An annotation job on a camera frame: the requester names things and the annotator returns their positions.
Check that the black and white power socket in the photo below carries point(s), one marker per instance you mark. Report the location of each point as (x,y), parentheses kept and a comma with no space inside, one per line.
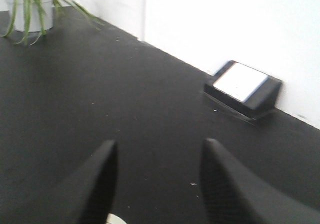
(244,89)

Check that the potted green plant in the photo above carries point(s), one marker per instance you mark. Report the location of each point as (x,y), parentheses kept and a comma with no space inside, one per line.
(36,16)

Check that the glass jar with white lid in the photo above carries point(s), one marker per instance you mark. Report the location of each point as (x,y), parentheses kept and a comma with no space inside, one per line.
(114,219)

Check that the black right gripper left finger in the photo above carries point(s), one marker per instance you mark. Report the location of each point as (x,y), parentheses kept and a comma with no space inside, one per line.
(84,197)

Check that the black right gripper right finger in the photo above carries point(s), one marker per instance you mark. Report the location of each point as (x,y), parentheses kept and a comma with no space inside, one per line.
(232,194)

